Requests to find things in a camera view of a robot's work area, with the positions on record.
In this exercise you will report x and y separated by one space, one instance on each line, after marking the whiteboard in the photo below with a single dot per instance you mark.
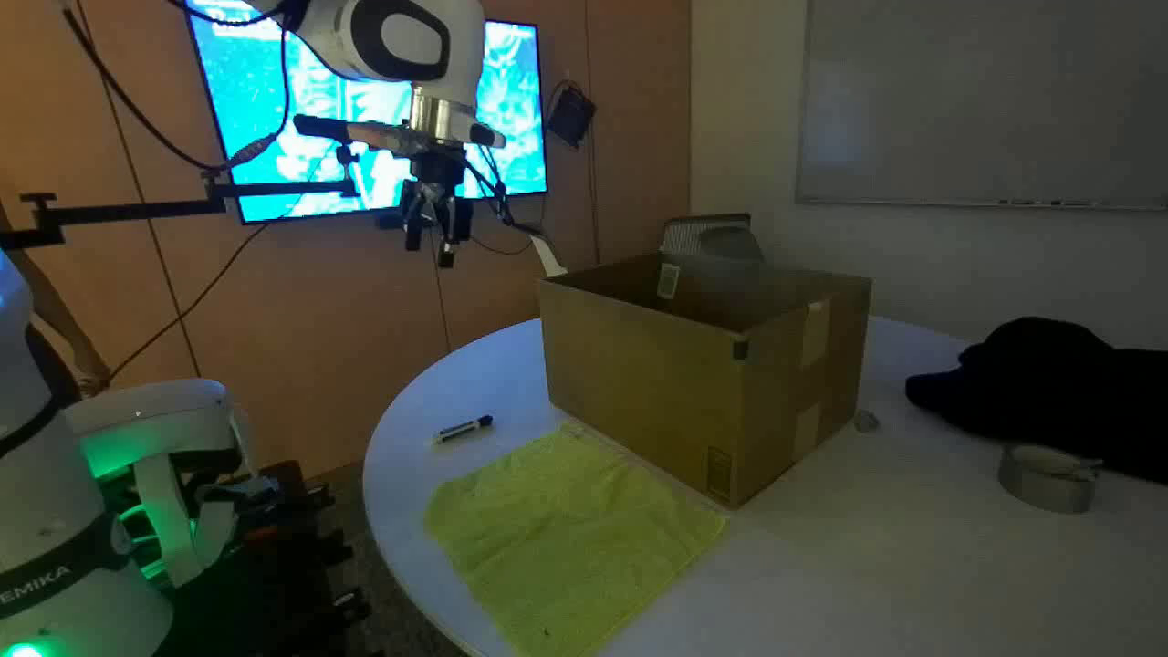
988 95

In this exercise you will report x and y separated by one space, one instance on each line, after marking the white device with green light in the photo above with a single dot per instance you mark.
160 451

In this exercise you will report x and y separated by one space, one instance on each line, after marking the black equipment cart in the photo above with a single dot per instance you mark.
280 572

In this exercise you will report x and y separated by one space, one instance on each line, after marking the white chair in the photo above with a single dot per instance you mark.
716 250

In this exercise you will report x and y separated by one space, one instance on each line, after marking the grey tape roll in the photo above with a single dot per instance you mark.
1046 477

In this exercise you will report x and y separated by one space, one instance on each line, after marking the black garment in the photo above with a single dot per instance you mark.
1061 387

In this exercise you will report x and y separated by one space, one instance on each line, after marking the brown cardboard box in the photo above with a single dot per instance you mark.
679 387

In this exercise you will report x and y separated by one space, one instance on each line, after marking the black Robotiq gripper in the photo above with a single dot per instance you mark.
436 183

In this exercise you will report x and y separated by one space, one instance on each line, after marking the black white dry-erase marker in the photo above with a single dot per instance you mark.
464 429

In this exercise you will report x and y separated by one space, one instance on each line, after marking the yellow-green towel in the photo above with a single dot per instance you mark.
561 549

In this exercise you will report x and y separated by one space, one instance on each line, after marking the wrist-mounted camera bar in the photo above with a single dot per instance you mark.
403 138

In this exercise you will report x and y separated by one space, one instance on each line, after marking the wall-mounted TV screen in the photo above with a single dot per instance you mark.
267 132

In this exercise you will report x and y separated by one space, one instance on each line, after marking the small black wall device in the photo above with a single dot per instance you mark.
570 114

